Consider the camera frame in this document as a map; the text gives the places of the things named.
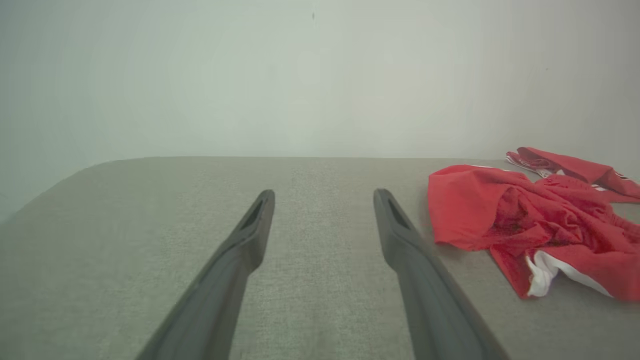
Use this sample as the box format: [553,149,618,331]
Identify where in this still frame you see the red white basketball jersey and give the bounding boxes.
[505,146,640,204]

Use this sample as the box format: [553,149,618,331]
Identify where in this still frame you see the red shorts with white trim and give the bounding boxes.
[427,164,640,303]

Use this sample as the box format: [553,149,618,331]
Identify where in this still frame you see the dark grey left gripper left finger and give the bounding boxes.
[135,189,276,360]

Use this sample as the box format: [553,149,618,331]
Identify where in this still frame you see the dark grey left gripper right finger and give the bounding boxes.
[373,188,510,360]

